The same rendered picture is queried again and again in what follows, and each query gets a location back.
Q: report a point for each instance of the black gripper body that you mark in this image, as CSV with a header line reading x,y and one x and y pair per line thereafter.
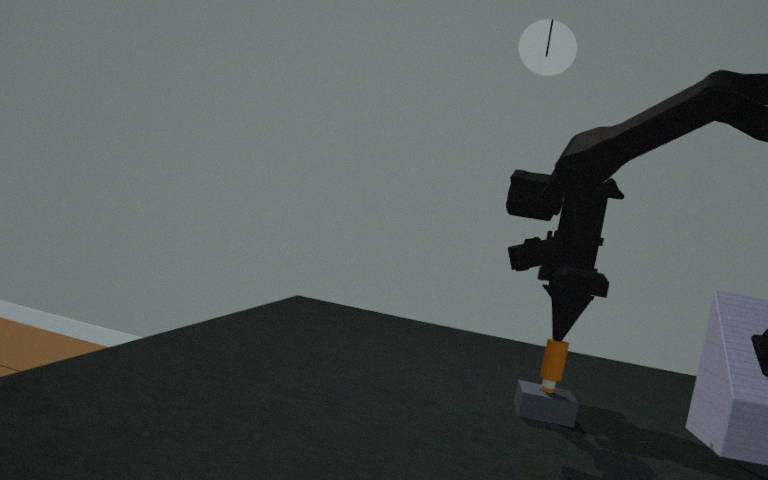
x,y
578,275

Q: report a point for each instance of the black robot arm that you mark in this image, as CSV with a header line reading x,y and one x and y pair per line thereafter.
x,y
593,156

